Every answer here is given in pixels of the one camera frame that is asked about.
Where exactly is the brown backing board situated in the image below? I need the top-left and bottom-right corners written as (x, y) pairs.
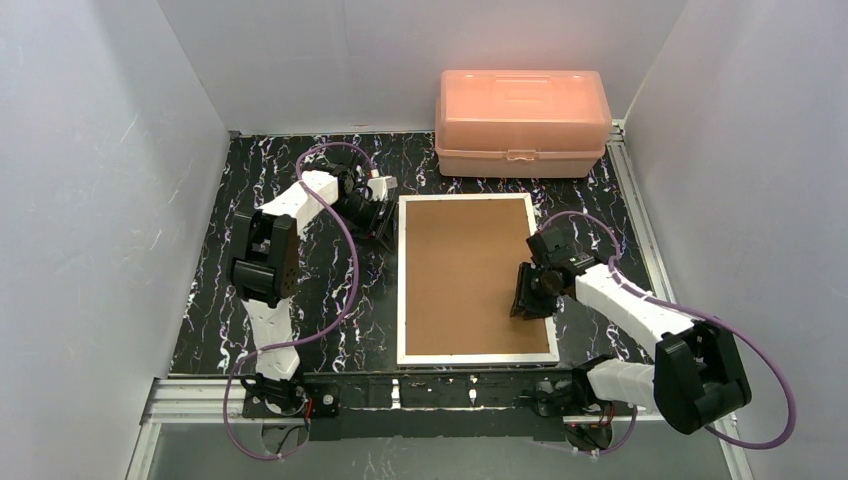
top-left (404, 197), bottom-right (552, 357)

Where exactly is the white picture frame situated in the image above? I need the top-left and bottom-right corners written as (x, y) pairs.
top-left (396, 193), bottom-right (561, 367)

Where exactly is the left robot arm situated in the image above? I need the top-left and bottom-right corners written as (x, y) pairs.
top-left (227, 164), bottom-right (398, 381)

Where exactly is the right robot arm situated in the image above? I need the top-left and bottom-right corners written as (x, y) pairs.
top-left (510, 227), bottom-right (752, 434)

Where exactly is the pink plastic storage box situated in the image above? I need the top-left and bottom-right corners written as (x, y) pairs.
top-left (434, 70), bottom-right (612, 179)

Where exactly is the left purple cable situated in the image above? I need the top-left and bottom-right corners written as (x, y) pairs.
top-left (222, 142), bottom-right (382, 463)

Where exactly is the aluminium rail base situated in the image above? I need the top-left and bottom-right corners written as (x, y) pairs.
top-left (140, 374), bottom-right (738, 443)

